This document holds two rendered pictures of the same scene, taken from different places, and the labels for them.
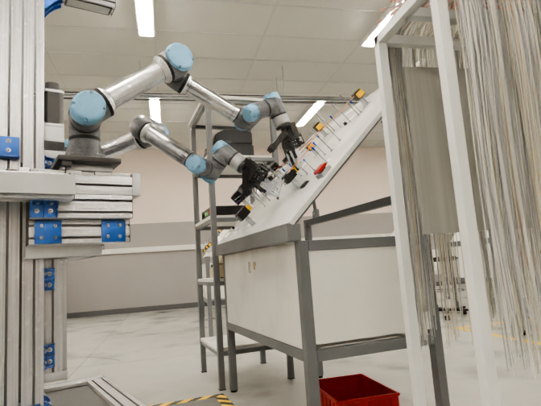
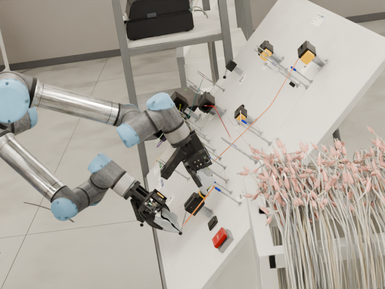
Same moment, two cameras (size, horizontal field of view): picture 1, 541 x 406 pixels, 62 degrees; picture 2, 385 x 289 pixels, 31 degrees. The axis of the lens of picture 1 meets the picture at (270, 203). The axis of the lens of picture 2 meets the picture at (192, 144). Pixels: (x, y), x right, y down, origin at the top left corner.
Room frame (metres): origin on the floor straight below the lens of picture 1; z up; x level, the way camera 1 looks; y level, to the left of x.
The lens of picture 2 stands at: (0.00, -0.67, 2.06)
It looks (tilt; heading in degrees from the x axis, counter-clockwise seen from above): 20 degrees down; 16
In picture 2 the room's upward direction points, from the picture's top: 8 degrees counter-clockwise
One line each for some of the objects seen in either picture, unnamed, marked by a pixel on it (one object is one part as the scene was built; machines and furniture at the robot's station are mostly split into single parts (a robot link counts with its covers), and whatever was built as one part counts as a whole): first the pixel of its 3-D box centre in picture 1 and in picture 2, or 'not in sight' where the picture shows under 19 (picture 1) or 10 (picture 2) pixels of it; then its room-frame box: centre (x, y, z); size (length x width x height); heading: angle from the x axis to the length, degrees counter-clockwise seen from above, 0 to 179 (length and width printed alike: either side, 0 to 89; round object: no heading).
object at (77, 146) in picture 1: (84, 151); not in sight; (1.71, 0.71, 1.21); 0.15 x 0.15 x 0.10
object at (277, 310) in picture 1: (274, 292); not in sight; (1.97, 0.01, 0.60); 0.55 x 0.03 x 0.39; 20
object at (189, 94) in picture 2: (229, 213); (169, 105); (3.09, 0.29, 1.09); 0.35 x 0.33 x 0.07; 20
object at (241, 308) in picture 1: (239, 289); not in sight; (2.48, 0.20, 0.60); 0.55 x 0.02 x 0.39; 20
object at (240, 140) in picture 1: (228, 147); (155, 11); (3.05, 0.27, 1.56); 0.30 x 0.23 x 0.19; 112
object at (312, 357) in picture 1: (312, 326); not in sight; (2.33, -0.17, 0.40); 1.18 x 0.60 x 0.80; 20
